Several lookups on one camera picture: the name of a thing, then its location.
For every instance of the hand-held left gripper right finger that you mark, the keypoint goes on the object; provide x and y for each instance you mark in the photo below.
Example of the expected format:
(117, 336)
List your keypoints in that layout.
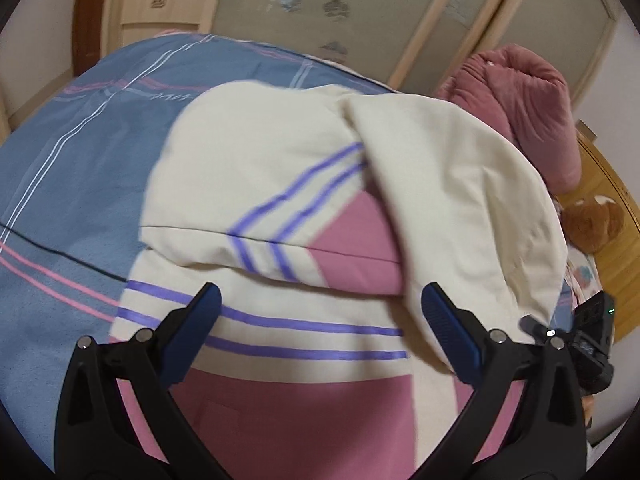
(450, 332)

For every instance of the blue plaid bed sheet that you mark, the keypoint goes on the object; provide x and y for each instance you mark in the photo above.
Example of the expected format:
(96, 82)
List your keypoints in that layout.
(75, 185)

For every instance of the beige wardrobe drawer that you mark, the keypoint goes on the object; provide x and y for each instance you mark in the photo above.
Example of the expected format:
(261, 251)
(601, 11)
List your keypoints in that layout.
(160, 2)

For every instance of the cream and pink hooded jacket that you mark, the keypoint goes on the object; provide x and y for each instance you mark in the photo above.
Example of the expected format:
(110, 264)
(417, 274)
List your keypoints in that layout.
(300, 200)

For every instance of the wooden headboard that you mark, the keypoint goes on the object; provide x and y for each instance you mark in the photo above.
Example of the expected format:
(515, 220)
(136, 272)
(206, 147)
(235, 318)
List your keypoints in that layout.
(620, 270)

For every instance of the brown wooden door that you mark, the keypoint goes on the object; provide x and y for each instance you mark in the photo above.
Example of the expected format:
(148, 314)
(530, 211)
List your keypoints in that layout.
(92, 10)

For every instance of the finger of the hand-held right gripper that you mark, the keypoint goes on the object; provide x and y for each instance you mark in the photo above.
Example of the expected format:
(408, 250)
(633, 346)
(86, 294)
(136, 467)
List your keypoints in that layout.
(532, 325)

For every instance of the brown plush toy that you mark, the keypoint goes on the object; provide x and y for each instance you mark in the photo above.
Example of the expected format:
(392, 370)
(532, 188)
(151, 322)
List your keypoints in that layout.
(595, 225)

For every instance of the pink floral sheet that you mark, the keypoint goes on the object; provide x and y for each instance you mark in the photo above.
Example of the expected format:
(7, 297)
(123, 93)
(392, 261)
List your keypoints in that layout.
(582, 275)

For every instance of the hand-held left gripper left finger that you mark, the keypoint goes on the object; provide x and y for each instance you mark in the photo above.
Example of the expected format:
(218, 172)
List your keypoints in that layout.
(192, 332)

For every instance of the beige sliding door wardrobe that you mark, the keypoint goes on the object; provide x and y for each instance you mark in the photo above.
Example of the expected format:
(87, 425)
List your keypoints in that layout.
(380, 0)

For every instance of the pink folded quilt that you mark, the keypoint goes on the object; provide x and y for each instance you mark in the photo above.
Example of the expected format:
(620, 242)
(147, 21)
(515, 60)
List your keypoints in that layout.
(525, 110)

